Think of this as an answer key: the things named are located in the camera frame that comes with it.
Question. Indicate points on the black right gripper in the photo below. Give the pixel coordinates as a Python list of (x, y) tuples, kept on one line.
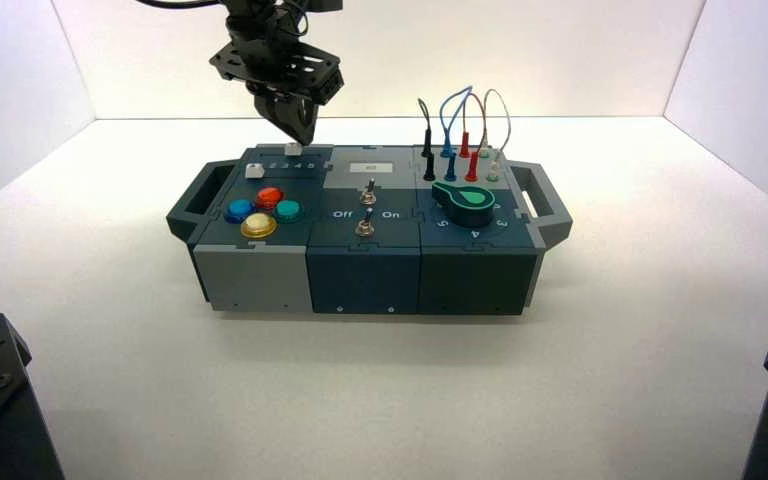
[(278, 66)]

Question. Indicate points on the white slider knob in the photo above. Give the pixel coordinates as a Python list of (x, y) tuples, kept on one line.
[(293, 150), (254, 171)]

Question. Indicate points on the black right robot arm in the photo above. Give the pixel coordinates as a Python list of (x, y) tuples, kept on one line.
[(258, 6)]

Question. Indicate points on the red push button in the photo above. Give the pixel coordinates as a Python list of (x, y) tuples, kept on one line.
[(269, 197)]

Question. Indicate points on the green push button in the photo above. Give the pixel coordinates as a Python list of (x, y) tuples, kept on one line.
[(288, 210)]

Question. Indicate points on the white label plate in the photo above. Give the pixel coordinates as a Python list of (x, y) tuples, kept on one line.
[(371, 168)]

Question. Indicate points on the blue push button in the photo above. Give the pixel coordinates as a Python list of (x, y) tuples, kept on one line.
[(239, 210)]

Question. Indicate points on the yellow push button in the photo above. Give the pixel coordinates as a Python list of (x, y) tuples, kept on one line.
[(258, 226)]

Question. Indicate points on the dark teal control box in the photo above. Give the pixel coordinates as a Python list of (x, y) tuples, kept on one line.
[(364, 272)]

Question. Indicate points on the green rotary dial knob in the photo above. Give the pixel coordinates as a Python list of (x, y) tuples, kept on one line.
[(465, 204)]

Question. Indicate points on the metal toggle switch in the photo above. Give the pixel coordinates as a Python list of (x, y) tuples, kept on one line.
[(369, 194), (364, 227)]

